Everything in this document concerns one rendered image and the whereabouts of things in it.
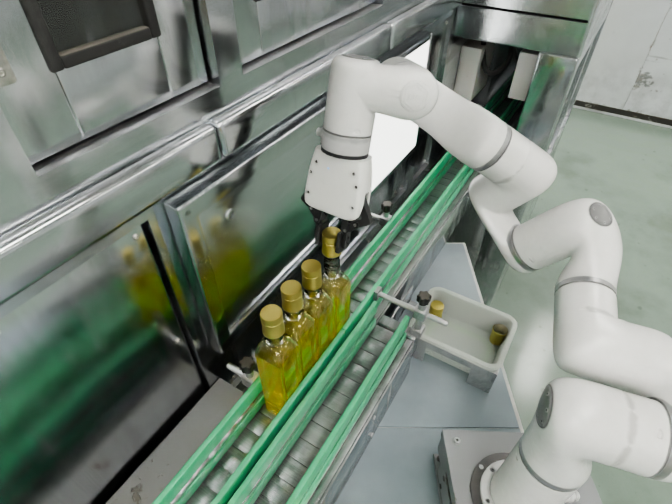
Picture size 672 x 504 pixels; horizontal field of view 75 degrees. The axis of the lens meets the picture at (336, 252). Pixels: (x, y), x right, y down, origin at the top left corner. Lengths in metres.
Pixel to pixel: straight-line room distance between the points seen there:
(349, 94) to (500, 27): 0.94
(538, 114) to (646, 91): 2.90
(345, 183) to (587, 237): 0.38
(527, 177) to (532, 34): 0.80
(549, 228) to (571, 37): 0.81
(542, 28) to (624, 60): 2.90
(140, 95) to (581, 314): 0.65
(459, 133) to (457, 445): 0.56
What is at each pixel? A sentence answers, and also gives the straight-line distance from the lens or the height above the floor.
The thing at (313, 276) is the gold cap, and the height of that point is 1.15.
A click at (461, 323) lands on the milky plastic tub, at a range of 1.20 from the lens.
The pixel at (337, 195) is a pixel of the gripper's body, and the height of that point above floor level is 1.28.
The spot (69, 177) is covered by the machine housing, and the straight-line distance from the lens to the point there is 0.57.
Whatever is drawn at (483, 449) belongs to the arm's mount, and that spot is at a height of 0.86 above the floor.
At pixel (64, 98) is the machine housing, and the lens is 0.57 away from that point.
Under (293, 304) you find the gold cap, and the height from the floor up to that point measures 1.14.
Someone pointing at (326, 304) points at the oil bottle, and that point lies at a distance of 0.79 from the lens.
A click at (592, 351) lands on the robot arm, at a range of 0.70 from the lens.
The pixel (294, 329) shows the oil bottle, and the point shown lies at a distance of 0.75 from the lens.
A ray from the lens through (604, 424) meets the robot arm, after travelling 0.65.
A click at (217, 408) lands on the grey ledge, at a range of 0.93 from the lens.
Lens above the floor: 1.68
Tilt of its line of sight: 43 degrees down
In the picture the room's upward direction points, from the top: straight up
